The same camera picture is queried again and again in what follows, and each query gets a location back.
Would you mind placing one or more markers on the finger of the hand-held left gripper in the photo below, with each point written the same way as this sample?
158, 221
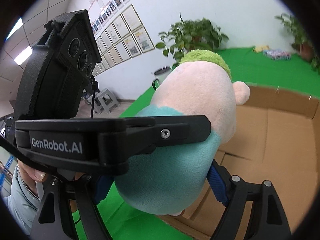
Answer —
165, 132

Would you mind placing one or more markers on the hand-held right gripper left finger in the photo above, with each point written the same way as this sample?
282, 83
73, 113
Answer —
101, 190

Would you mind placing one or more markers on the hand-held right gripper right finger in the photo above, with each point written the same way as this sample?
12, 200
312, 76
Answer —
217, 182

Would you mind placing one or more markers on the plush doll with green hair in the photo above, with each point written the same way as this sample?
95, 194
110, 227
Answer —
200, 97

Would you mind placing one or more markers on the large cardboard box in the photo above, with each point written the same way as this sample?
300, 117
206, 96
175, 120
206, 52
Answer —
275, 142

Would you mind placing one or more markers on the person's left forearm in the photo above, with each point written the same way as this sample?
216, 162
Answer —
17, 200

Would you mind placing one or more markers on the person's left hand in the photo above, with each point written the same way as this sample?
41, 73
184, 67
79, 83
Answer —
31, 177

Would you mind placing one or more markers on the ceiling light panel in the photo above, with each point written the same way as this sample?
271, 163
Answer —
15, 28
25, 53

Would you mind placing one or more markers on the grey plastic stool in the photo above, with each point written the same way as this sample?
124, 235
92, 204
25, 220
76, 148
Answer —
96, 102
108, 100

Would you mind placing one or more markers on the bushy potted plant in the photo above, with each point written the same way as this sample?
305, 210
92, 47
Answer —
195, 35

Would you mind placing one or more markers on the green tablecloth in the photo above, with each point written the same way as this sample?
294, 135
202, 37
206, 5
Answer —
262, 65

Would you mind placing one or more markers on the yellow cloth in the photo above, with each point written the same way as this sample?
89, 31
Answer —
261, 48

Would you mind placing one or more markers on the patterned tissue packet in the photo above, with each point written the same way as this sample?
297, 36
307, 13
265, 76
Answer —
276, 54

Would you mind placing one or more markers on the potted plant in terracotta pot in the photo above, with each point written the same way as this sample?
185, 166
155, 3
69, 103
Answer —
300, 37

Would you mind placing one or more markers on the wall of framed certificates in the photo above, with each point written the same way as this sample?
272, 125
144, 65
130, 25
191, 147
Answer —
125, 37

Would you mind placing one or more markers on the row of wall portrait photos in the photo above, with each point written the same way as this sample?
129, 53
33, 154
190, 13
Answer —
117, 0

